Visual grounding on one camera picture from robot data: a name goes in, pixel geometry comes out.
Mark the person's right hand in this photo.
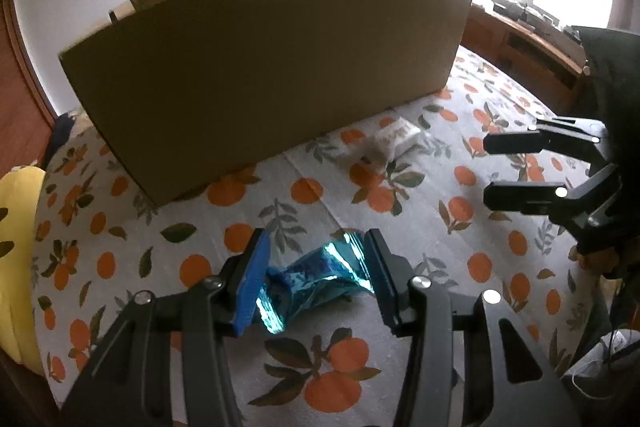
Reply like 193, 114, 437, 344
579, 249, 621, 279

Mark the small white snack packet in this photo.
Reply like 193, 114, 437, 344
372, 117, 421, 158

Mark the teal foil snack packet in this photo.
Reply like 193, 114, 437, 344
257, 231, 376, 336

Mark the yellow plush pillow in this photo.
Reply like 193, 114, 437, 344
0, 166, 48, 375

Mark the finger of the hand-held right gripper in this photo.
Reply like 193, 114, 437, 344
482, 117, 609, 164
482, 163, 622, 229

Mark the brown cardboard box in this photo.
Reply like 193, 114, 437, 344
57, 0, 473, 208

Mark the dark cloth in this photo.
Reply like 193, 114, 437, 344
42, 113, 76, 168

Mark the orange fruit print bedsheet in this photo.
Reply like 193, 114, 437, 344
30, 44, 621, 427

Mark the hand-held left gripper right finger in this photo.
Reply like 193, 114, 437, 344
364, 228, 583, 427

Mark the row of small desk items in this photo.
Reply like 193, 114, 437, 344
470, 0, 587, 44

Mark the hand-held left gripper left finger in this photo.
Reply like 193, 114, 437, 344
60, 227, 273, 427

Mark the wooden desk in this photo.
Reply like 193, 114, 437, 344
457, 2, 591, 118

